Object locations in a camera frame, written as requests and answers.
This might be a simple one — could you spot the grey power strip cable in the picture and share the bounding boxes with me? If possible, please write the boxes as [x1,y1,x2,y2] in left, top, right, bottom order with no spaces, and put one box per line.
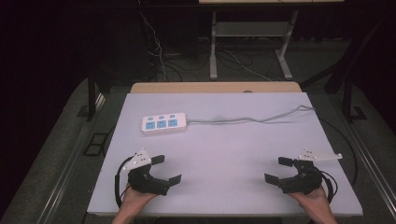
[186,105,316,125]

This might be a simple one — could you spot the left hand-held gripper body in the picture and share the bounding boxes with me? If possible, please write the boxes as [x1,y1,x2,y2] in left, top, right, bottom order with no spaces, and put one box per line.
[120,148,171,197]

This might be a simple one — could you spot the grey metal desk frame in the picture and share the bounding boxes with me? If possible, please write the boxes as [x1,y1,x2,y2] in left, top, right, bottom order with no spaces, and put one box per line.
[208,10,300,81]

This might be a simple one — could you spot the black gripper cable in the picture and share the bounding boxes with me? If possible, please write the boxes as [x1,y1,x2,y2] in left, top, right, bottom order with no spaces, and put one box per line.
[319,169,339,205]
[113,155,135,209]

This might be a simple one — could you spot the black metal stand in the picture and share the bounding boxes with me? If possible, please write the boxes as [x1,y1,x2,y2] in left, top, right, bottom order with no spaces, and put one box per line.
[341,78,369,123]
[77,70,106,123]

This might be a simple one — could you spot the person's left hand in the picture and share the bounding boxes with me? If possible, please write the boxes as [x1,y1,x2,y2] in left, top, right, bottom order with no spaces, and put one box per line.
[119,185,158,217]

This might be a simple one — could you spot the long thin black cable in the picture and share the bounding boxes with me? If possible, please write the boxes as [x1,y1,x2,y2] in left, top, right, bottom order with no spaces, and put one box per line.
[319,118,360,188]

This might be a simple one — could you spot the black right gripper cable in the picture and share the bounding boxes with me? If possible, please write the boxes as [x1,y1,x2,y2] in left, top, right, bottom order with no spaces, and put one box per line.
[319,169,339,205]

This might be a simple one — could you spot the aluminium rail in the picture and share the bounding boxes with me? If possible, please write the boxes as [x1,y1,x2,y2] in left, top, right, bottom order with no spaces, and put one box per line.
[337,118,396,220]
[36,92,107,224]

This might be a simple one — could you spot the white power strip blue sockets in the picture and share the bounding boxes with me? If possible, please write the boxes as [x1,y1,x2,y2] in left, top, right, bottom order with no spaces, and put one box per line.
[141,112,189,135]

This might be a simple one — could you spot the white floor cable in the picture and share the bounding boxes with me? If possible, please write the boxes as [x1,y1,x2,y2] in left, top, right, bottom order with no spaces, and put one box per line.
[223,49,273,83]
[139,11,168,82]

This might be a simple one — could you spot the person's right hand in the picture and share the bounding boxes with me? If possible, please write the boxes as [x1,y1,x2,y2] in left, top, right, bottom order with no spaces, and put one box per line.
[287,186,333,217]

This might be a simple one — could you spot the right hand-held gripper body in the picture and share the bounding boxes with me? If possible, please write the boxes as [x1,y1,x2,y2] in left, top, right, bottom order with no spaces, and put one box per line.
[277,147,344,196]

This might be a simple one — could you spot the black rectangular floor frame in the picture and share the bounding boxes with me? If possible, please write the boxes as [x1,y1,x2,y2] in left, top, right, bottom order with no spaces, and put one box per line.
[82,133,109,158]

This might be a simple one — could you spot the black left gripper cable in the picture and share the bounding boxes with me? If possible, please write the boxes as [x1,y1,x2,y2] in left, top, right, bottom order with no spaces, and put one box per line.
[113,155,135,209]

